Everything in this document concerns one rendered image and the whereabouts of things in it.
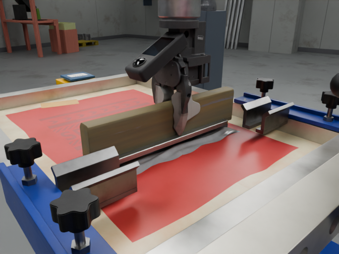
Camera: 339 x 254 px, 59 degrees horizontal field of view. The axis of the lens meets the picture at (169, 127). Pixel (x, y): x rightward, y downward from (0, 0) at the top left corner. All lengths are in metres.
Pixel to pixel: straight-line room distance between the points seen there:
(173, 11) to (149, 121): 0.19
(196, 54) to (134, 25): 11.56
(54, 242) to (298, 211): 0.24
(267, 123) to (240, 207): 0.29
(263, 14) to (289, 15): 0.69
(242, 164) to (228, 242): 0.31
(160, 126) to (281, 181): 0.23
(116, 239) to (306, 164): 0.32
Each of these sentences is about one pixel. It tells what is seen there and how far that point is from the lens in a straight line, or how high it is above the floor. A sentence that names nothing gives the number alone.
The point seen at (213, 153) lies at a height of 0.95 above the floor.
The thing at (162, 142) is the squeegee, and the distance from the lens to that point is 0.56.
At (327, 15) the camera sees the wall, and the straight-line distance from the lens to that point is 9.12.
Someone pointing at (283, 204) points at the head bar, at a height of 1.04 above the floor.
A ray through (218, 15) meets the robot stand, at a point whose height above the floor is 1.18.
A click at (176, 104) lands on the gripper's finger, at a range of 0.56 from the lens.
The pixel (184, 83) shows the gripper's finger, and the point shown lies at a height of 1.10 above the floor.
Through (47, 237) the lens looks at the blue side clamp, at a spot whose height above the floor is 1.01.
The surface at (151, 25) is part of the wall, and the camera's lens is 11.60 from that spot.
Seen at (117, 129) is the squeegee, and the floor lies 1.04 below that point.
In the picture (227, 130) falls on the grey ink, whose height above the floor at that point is 0.96.
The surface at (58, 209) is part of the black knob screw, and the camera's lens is 0.30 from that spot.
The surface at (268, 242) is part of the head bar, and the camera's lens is 0.29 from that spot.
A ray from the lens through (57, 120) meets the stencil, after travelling 0.82.
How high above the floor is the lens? 1.23
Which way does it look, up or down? 22 degrees down
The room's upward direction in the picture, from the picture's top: straight up
